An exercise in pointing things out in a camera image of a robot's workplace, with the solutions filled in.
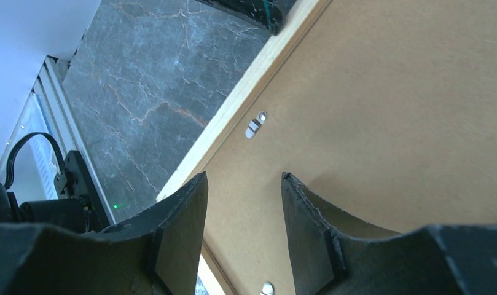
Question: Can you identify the wooden picture frame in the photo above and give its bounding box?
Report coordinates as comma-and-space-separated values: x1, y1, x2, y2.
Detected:
157, 1, 328, 294

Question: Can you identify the brown backing board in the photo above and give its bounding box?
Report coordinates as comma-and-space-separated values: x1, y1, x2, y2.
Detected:
189, 0, 497, 295

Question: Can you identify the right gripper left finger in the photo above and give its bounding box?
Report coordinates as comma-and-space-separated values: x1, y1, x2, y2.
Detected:
0, 172, 208, 294

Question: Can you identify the black cable loop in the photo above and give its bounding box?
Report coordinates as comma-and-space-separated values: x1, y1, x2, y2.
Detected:
4, 132, 68, 190

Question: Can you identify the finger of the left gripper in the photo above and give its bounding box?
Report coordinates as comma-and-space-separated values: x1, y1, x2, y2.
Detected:
199, 0, 296, 36

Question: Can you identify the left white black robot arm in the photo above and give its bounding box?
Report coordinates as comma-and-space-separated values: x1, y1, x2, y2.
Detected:
0, 1, 293, 233

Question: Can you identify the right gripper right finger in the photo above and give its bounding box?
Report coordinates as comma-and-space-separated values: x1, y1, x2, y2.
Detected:
281, 173, 497, 294

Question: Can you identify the aluminium rail frame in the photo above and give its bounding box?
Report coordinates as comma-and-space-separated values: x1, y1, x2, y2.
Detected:
0, 56, 116, 224

